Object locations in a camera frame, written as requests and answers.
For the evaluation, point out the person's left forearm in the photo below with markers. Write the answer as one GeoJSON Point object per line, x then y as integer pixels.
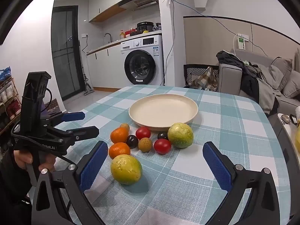
{"type": "Point", "coordinates": [11, 180]}

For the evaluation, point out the white washing machine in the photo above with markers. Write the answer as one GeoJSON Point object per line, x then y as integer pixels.
{"type": "Point", "coordinates": [157, 75]}

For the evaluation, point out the steel kitchen faucet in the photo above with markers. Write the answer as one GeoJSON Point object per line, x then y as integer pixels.
{"type": "Point", "coordinates": [111, 39]}

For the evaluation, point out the upright vacuum cleaner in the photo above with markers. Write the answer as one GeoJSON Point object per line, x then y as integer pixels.
{"type": "Point", "coordinates": [89, 91]}

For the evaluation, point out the black cooker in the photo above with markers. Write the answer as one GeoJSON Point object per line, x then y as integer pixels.
{"type": "Point", "coordinates": [145, 27]}

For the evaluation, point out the white snack packet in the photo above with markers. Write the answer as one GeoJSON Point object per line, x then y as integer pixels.
{"type": "Point", "coordinates": [298, 112]}

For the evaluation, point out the red container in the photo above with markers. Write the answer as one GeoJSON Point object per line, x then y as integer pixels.
{"type": "Point", "coordinates": [130, 33]}

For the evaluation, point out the shoe rack with shoes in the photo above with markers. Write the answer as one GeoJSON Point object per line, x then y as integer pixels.
{"type": "Point", "coordinates": [9, 98]}

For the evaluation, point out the white upper kitchen cabinets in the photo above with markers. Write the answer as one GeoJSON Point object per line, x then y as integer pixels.
{"type": "Point", "coordinates": [103, 0]}

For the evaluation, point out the grey sofa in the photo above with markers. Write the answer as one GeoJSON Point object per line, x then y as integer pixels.
{"type": "Point", "coordinates": [230, 77]}

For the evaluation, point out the purple patterned mat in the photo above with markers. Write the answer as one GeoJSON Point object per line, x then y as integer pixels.
{"type": "Point", "coordinates": [52, 105]}

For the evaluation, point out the small brown longan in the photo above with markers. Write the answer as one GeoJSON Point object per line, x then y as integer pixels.
{"type": "Point", "coordinates": [125, 127]}
{"type": "Point", "coordinates": [145, 144]}

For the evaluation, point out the black glass door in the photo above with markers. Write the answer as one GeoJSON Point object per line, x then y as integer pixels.
{"type": "Point", "coordinates": [65, 51]}

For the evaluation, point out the small grey oval case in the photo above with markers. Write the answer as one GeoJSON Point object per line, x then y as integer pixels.
{"type": "Point", "coordinates": [284, 118]}

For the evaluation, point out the grey plastic bag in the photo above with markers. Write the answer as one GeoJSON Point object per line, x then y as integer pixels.
{"type": "Point", "coordinates": [157, 27]}

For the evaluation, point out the teal white checkered tablecloth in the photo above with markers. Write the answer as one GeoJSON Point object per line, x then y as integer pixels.
{"type": "Point", "coordinates": [211, 126]}

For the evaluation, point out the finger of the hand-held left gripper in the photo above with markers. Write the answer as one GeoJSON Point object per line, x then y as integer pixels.
{"type": "Point", "coordinates": [86, 131]}
{"type": "Point", "coordinates": [73, 116]}

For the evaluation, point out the orange tangerine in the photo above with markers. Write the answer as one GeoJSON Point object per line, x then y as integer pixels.
{"type": "Point", "coordinates": [118, 136]}
{"type": "Point", "coordinates": [119, 151]}

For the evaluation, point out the yellow bag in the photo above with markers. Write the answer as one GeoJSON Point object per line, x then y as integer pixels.
{"type": "Point", "coordinates": [298, 138]}

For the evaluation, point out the green white wall device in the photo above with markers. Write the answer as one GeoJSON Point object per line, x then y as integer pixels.
{"type": "Point", "coordinates": [240, 43]}

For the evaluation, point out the white kitchen counter cabinets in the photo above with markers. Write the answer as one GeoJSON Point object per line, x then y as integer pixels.
{"type": "Point", "coordinates": [105, 68]}

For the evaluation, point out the black patterned laundry basket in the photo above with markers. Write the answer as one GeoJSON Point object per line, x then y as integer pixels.
{"type": "Point", "coordinates": [188, 71]}

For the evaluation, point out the yellow soap bottle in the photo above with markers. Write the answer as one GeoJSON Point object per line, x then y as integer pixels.
{"type": "Point", "coordinates": [121, 35]}

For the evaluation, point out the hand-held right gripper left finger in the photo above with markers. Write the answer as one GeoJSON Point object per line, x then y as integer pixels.
{"type": "Point", "coordinates": [93, 166]}

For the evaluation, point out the red tomato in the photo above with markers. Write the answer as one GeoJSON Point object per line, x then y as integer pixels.
{"type": "Point", "coordinates": [143, 133]}
{"type": "Point", "coordinates": [162, 146]}

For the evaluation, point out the person's left hand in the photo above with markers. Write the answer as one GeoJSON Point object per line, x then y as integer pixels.
{"type": "Point", "coordinates": [22, 158]}

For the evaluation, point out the small black device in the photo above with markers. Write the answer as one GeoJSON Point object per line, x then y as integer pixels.
{"type": "Point", "coordinates": [293, 118]}

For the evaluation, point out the plaid cloth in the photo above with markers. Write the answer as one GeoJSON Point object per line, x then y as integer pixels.
{"type": "Point", "coordinates": [206, 79]}

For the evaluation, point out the dark jacket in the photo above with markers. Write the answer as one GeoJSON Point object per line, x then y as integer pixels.
{"type": "Point", "coordinates": [248, 82]}

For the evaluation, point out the cream round plate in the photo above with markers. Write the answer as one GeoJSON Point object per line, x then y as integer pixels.
{"type": "Point", "coordinates": [161, 112]}

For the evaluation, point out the grey cushion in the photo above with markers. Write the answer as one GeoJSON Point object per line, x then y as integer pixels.
{"type": "Point", "coordinates": [293, 84]}
{"type": "Point", "coordinates": [281, 70]}

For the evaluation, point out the dark purple plum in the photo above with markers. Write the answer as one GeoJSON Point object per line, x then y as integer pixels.
{"type": "Point", "coordinates": [162, 135]}
{"type": "Point", "coordinates": [132, 141]}

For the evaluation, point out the green yellow guava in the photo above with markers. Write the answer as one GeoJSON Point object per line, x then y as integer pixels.
{"type": "Point", "coordinates": [180, 135]}
{"type": "Point", "coordinates": [126, 170]}

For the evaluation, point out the grey blanket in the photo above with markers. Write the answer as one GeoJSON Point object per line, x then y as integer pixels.
{"type": "Point", "coordinates": [267, 91]}

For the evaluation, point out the white side table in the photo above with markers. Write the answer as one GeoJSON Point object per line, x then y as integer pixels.
{"type": "Point", "coordinates": [287, 131]}

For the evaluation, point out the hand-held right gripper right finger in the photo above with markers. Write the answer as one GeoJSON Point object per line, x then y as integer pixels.
{"type": "Point", "coordinates": [218, 166]}

